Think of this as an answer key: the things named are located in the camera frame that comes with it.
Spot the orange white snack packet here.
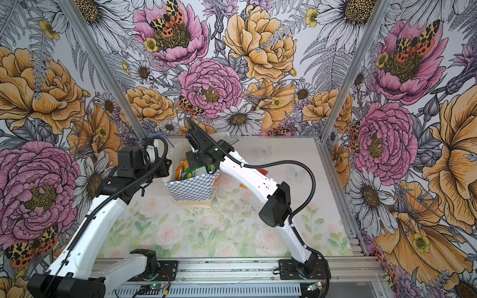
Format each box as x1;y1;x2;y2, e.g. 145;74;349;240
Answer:
175;160;190;181

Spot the black right corrugated cable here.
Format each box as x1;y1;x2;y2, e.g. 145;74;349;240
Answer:
186;118;317;224

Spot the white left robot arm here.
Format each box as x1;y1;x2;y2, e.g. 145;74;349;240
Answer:
27;139;171;298

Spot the floral table mat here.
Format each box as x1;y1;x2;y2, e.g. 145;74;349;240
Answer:
94;186;353;258

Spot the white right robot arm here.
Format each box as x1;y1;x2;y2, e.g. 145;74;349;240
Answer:
186;121;331;280

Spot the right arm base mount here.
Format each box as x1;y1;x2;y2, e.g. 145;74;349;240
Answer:
278;258;331;280

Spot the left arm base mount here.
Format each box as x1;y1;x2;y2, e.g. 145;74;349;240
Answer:
144;260;179;282

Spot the blue checkered paper bag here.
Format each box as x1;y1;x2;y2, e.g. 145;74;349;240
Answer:
162;139;221;208

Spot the green white snack packet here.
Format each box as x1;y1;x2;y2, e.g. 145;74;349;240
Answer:
182;165;216;181

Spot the black corrugated cable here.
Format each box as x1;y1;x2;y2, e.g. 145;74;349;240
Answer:
186;118;317;224
63;135;169;254

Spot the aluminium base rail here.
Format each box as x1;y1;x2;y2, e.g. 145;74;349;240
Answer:
107;256;392;298

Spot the black left corrugated cable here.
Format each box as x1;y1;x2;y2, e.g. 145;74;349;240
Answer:
63;135;169;254

